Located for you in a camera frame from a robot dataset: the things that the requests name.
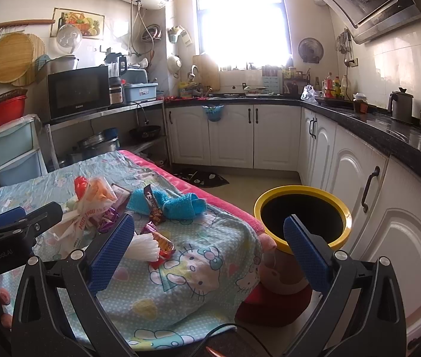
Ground red mesh plastic bag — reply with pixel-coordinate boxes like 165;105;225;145
74;176;89;200

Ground purple candy wrapper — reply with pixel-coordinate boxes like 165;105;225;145
97;207;119;234

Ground red orange snack wrapper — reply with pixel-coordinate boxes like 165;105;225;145
141;222;175;270

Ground blue towel cloth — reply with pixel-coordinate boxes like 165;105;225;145
126;190;207;220

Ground red white paper box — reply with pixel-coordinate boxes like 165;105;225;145
111;184;131;211

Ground yellow rimmed trash bin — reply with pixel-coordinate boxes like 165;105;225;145
253;185;353;295

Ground teal plastic drawer unit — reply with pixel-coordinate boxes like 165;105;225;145
0;115;47;188

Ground steel pots on shelf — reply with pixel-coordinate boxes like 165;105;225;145
68;127;120;163

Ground red plastic basin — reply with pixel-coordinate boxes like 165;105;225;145
0;95;26;126

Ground black microwave oven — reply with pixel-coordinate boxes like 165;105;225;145
46;65;111;121

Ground black frying pan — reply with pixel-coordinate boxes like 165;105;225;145
129;125;161;143

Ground metal shelf rack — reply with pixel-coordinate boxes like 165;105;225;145
38;100;171;169

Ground hello kitty tablecloth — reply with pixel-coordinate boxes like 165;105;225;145
0;152;263;352

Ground round bamboo tray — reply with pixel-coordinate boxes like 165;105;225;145
0;32;46;87

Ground black floor mat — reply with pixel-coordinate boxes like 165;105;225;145
174;168;229;189

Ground blue dish rack box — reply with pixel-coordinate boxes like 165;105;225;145
122;83;158;103

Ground black granite countertop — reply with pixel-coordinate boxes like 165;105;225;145
164;98;421;178

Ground black blender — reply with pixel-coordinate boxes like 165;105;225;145
104;52;127;106

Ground blue hanging basket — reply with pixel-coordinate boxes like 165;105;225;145
202;105;224;123

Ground grey electric kettle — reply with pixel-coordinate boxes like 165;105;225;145
388;87;413;124

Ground wooden cutting board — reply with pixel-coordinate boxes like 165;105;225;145
193;54;221;91

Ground sauce bottles group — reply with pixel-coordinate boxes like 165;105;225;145
323;73;349;100

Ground fruit picture frame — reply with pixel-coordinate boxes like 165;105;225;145
50;7;105;40

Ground wall mounted small fan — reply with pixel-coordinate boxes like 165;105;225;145
298;37;324;64

